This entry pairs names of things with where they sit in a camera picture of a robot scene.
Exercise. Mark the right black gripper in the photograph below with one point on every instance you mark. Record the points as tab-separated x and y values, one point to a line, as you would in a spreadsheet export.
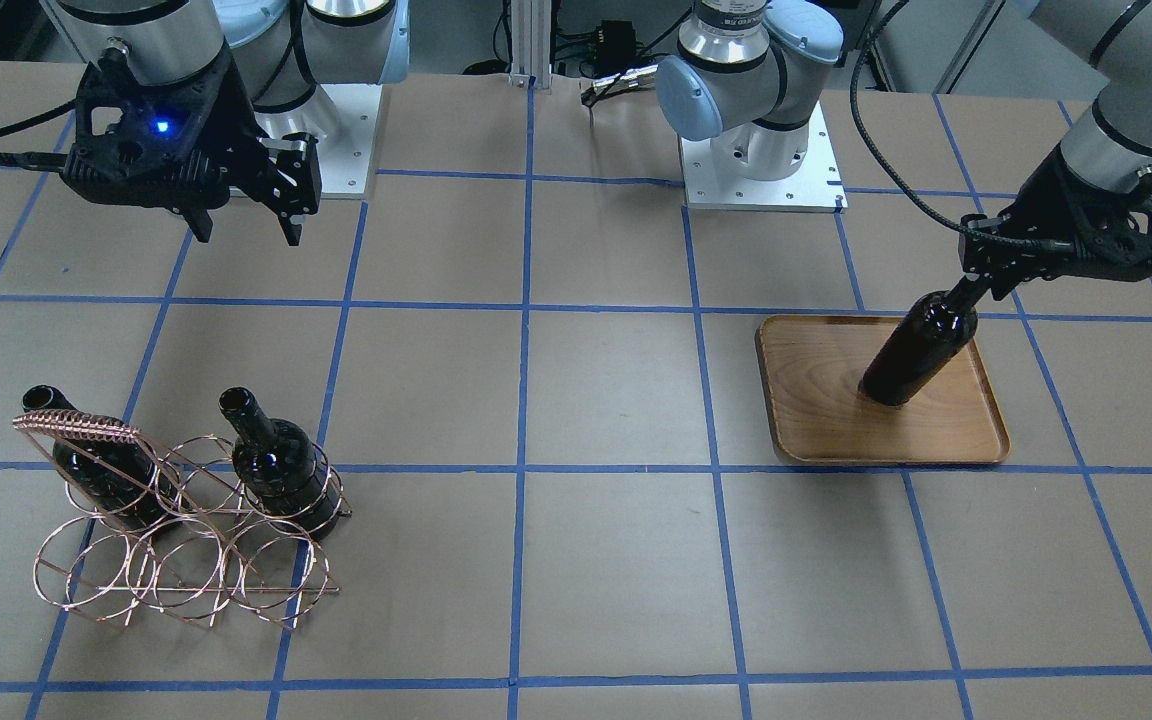
233	127

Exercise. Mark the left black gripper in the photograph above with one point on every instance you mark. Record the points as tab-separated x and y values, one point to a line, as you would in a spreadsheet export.
1044	212

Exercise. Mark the dark wine bottle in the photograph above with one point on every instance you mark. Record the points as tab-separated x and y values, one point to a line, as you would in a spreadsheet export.
114	476
280	466
935	329

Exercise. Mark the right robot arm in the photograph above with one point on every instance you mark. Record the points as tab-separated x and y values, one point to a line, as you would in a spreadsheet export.
282	49

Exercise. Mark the wooden serving tray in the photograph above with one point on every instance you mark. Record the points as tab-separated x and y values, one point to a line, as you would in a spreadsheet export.
812	367

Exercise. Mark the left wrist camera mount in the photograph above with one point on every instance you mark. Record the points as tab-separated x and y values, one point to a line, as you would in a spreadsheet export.
1103	234

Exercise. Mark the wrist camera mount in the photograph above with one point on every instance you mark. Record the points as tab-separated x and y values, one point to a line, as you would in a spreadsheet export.
178	146
1103	234

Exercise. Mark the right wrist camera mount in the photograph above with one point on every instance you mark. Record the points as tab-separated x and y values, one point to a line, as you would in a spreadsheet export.
178	146

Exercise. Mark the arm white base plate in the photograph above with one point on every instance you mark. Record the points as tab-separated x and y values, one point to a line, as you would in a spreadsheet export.
753	168
336	150

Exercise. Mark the copper wire bottle basket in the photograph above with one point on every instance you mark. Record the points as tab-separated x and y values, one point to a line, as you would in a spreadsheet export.
214	550

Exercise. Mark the aluminium frame post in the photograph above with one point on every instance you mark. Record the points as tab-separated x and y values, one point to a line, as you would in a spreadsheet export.
531	42

